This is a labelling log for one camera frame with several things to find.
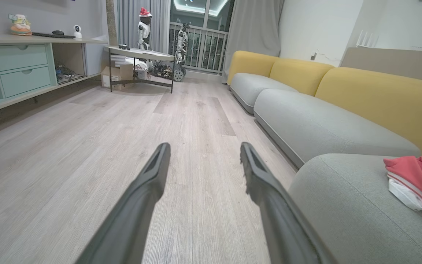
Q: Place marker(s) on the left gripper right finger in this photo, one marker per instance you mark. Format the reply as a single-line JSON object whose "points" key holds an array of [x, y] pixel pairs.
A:
{"points": [[280, 220]]}

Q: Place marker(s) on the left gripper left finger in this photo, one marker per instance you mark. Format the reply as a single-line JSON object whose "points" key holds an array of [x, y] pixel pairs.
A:
{"points": [[134, 209]]}

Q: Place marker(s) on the red and white garment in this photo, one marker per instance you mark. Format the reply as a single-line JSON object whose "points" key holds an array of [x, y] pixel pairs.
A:
{"points": [[416, 176]]}

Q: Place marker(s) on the grey sofa seat cushion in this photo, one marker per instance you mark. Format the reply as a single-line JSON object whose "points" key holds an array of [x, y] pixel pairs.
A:
{"points": [[343, 205], [251, 86], [324, 124]]}

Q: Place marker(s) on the brown cardboard box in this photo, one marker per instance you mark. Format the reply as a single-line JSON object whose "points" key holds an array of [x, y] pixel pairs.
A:
{"points": [[117, 75]]}

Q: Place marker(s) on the yellow sofa backrest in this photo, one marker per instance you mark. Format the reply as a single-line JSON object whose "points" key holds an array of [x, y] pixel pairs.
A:
{"points": [[249, 62], [390, 106], [302, 75]]}

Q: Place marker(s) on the stack of white books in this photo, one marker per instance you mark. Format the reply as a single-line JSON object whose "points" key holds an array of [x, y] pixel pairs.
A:
{"points": [[118, 60]]}

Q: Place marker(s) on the black controller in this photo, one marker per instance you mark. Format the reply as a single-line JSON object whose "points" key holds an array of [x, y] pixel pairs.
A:
{"points": [[124, 47]]}

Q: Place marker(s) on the mint green cabinet drawer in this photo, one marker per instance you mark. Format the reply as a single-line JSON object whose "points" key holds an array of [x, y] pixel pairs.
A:
{"points": [[26, 80], [20, 57]]}

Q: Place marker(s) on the white humanoid robot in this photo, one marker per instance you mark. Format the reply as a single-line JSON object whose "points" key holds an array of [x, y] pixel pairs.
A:
{"points": [[144, 33]]}

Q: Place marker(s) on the white balcony railing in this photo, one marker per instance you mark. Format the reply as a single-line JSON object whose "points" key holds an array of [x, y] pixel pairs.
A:
{"points": [[205, 47]]}

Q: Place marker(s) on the grey window curtain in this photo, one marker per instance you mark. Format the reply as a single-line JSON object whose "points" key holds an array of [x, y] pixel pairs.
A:
{"points": [[130, 22]]}

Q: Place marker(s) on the black computer mouse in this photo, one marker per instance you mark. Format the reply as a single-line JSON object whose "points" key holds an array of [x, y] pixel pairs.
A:
{"points": [[58, 32]]}

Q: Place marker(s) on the black keyboard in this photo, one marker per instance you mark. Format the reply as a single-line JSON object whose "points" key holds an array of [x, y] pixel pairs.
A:
{"points": [[51, 35]]}

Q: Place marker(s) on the beige board panel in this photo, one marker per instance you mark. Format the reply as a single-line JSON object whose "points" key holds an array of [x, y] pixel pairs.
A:
{"points": [[394, 64]]}

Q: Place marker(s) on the red santa hat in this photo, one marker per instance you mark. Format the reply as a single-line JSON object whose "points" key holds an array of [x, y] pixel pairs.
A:
{"points": [[145, 13]]}

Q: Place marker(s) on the white wifi router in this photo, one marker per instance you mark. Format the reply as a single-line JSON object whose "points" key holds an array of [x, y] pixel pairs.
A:
{"points": [[367, 41]]}

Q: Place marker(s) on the colourful plush toy figure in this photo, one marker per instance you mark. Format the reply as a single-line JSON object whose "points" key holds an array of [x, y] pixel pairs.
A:
{"points": [[20, 26]]}

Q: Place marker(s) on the oval coffee table black frame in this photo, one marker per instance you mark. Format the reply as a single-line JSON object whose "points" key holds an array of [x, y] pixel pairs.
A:
{"points": [[145, 54]]}

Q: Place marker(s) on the small white security camera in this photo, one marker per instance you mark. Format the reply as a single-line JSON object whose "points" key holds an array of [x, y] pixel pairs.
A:
{"points": [[77, 31]]}

